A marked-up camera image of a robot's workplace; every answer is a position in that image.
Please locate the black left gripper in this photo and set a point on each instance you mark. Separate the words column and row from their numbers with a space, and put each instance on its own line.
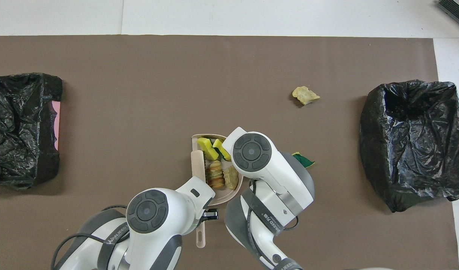
column 210, row 214

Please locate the beige plastic dustpan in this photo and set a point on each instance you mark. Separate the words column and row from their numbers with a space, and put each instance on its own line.
column 223, row 197

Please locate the striped orange bread piece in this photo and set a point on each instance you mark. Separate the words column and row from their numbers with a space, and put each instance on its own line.
column 216, row 174

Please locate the pale chip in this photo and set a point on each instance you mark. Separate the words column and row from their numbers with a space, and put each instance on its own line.
column 305, row 95
column 231, row 178

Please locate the beige hand brush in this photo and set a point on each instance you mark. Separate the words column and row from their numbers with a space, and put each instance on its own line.
column 197, row 165

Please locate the green and yellow sponge piece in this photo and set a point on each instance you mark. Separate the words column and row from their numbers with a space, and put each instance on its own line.
column 307, row 162

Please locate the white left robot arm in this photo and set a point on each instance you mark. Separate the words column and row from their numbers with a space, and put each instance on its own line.
column 150, row 225

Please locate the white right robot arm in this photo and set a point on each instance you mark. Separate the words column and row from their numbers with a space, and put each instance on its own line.
column 274, row 176

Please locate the black bag lined pink bin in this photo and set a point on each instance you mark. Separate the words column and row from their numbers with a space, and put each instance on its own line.
column 19, row 131

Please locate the brown table mat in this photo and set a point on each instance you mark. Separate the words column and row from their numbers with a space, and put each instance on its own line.
column 229, row 52

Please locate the dark grey ridged device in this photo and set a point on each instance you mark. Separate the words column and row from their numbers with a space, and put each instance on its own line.
column 456, row 11

